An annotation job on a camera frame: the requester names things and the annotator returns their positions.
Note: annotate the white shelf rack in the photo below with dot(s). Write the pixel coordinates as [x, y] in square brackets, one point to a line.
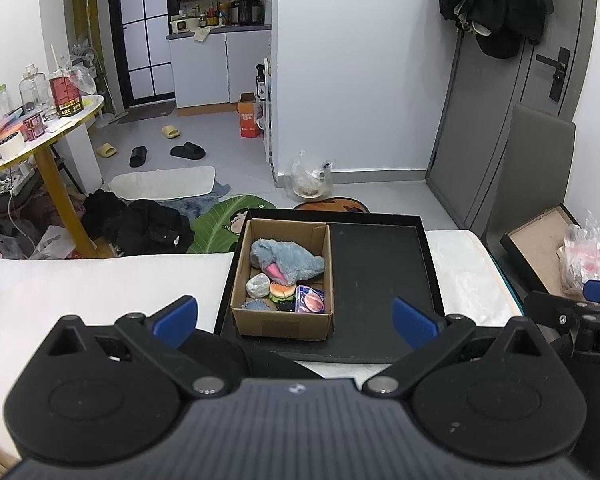
[267, 110]

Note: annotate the small red box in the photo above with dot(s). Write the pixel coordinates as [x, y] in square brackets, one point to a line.
[33, 127]

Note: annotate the grey leaning board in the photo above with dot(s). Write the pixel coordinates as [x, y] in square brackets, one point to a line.
[535, 160]

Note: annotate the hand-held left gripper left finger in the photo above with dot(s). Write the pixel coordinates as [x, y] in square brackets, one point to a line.
[175, 322]

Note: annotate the white plastic bag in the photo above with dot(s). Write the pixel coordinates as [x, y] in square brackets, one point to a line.
[55, 242]

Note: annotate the black slipper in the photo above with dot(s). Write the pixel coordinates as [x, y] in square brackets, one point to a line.
[138, 156]
[187, 150]

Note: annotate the clear bag with bowl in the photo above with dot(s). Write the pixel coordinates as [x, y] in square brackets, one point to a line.
[310, 185]

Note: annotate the orange carton box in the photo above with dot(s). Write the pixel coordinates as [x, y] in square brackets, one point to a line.
[248, 120]

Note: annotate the black spray bottle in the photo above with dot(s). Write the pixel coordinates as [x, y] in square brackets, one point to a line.
[261, 85]

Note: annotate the round gold table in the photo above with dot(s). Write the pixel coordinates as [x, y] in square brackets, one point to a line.
[55, 185]

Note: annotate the grey stone plush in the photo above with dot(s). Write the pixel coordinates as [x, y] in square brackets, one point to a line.
[257, 286]

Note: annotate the blue-grey fluffy rug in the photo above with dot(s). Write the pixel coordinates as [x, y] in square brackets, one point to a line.
[195, 206]

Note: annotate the grey door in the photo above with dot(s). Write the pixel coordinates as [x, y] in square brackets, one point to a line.
[480, 135]

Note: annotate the crumpled clear plastic bag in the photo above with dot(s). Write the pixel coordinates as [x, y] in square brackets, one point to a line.
[82, 77]

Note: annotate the green leaf rug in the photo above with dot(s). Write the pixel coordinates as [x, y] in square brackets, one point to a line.
[215, 220]

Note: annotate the blue-grey fluffy plush toy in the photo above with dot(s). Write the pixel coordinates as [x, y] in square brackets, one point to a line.
[290, 260]

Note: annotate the burger plush toy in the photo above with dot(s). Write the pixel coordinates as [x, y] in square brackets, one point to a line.
[281, 290]

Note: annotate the brown orange floor mat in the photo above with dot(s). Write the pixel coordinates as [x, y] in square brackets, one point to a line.
[345, 205]

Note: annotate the clear bag with pink items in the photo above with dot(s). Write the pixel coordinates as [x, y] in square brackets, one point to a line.
[585, 255]

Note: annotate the brown cardboard box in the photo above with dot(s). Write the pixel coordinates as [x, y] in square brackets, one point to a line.
[285, 327]

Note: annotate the black shallow tray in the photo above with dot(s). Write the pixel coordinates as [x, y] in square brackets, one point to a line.
[375, 270]

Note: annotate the black framed sliding door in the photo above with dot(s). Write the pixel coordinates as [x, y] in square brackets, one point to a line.
[150, 35]

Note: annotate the clear glass jar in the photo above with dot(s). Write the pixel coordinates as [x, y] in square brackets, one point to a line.
[31, 90]

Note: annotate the black stool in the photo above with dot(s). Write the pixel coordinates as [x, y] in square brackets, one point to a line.
[5, 205]

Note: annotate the purple printed pouch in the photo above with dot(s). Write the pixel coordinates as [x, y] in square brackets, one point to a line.
[310, 301]

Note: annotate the clear plastic bottle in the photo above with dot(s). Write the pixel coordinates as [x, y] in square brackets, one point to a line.
[5, 102]

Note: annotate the large red box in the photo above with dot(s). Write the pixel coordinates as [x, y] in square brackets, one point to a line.
[65, 92]

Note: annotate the white toaster oven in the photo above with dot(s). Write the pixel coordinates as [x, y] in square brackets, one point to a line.
[185, 25]

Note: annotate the pile of black clothes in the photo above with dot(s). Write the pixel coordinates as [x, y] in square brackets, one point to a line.
[145, 225]

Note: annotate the hanging black clothes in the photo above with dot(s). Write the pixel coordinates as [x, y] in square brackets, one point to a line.
[500, 5]

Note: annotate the grey door mat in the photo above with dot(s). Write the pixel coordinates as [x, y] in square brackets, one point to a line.
[147, 112]

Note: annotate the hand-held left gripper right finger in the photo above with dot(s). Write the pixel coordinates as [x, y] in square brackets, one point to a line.
[415, 325]

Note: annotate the white bath mat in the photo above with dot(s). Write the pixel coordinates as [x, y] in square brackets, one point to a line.
[165, 182]

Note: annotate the white standing fan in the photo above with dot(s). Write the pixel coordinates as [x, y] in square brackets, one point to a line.
[85, 52]

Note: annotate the white kitchen cloth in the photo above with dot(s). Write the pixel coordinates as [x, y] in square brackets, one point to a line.
[202, 33]

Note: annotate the black fuzzy toy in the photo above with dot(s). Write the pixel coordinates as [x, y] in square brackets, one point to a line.
[286, 306]

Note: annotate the white kitchen cabinet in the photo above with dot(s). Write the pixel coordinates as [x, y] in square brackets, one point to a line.
[200, 70]

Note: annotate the yellow slipper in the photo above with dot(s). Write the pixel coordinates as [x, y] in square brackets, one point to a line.
[106, 150]
[170, 131]

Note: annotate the black kitchen appliance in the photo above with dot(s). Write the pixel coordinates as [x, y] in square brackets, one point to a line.
[245, 11]

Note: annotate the small denim blue plush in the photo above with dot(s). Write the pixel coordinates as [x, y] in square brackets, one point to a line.
[254, 304]

